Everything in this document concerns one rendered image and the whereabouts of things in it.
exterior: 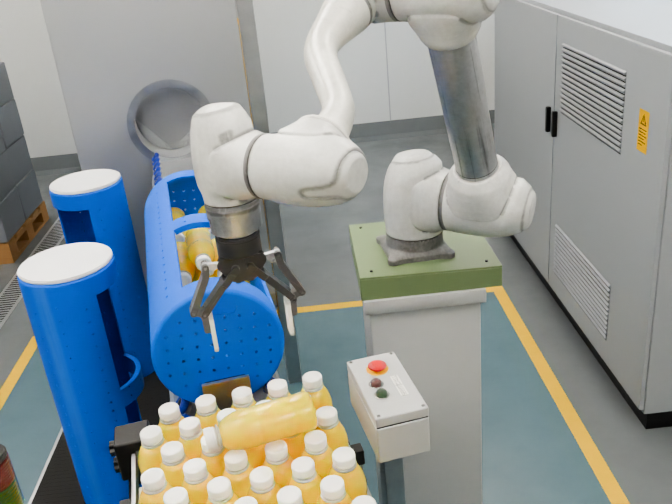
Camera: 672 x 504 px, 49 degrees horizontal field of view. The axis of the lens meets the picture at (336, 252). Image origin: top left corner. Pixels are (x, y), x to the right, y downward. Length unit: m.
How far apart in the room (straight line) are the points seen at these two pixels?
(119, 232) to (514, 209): 1.77
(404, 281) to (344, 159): 0.89
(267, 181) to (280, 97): 5.68
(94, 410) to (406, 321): 1.05
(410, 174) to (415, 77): 4.96
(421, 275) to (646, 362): 1.29
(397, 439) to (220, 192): 0.55
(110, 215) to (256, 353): 1.54
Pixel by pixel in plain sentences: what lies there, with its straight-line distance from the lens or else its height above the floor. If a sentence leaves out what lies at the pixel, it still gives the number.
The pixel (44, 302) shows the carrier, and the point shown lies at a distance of 2.29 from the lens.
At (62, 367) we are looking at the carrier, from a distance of 2.40.
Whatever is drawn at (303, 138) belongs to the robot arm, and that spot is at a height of 1.62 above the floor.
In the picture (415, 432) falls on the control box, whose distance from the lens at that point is 1.38.
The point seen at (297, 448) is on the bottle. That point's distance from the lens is 1.37.
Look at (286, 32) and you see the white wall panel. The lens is 6.66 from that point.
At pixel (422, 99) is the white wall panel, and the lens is 6.87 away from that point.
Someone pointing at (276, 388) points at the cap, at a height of 1.09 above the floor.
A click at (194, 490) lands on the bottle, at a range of 1.32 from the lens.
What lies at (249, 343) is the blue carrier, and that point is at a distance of 1.61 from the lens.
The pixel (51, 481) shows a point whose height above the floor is 0.15.
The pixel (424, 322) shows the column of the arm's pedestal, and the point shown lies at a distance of 1.97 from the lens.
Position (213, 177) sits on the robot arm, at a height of 1.56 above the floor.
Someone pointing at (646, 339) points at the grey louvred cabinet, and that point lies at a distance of 2.92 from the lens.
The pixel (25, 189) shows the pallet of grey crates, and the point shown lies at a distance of 5.71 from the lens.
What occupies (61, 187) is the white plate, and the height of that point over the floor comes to 1.04.
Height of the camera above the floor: 1.91
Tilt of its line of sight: 25 degrees down
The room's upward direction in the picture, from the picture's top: 6 degrees counter-clockwise
